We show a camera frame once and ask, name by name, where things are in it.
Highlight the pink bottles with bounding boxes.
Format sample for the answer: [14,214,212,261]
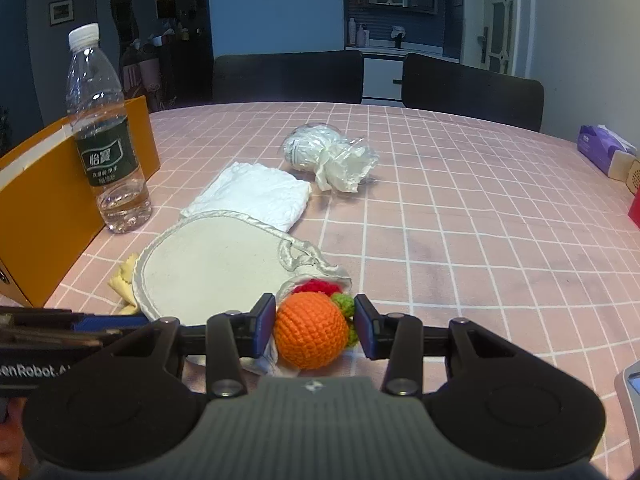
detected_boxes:
[347,16,370,47]

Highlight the green potted plant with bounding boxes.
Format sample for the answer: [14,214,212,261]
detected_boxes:
[0,107,13,156]

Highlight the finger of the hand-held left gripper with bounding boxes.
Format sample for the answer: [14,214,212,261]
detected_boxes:
[0,307,152,332]
[0,328,123,350]

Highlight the clear plastic water bottle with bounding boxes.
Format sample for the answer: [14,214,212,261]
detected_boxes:
[66,23,153,234]

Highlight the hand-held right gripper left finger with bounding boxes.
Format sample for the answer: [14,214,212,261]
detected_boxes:
[107,292,277,401]

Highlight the white crumpled plastic bag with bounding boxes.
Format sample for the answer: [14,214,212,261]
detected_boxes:
[281,123,381,194]

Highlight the white glazed door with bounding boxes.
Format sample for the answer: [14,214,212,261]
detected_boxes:
[460,0,516,76]

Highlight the purple tissue pack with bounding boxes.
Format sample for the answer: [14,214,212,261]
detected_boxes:
[576,125,638,178]

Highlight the cluttered dark sideboard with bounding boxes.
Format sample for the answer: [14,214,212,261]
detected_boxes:
[120,25,211,111]

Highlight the white satin-edged pouch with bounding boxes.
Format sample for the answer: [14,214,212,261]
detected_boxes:
[135,209,353,376]

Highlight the yellow small packet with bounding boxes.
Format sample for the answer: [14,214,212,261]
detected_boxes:
[107,253,142,316]

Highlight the white folded cloth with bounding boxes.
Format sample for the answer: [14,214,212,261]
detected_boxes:
[180,161,312,233]

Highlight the white vanity cabinet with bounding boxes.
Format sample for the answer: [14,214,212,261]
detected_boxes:
[345,45,461,101]

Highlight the black chair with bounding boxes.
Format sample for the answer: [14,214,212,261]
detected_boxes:
[401,52,545,133]
[212,50,364,106]

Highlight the smartphone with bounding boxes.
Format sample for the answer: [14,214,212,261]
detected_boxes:
[614,360,640,453]

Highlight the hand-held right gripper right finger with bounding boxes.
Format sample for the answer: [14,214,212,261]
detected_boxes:
[354,294,531,397]

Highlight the orange crochet toy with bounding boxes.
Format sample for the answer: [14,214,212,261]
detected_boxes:
[274,278,360,371]

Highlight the small framed picture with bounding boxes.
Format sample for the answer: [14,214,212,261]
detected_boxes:
[49,0,74,26]

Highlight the orange cardboard box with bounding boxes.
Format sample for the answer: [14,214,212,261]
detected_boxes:
[0,96,161,308]

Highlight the pink checked tablecloth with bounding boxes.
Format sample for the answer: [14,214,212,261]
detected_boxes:
[45,101,640,461]

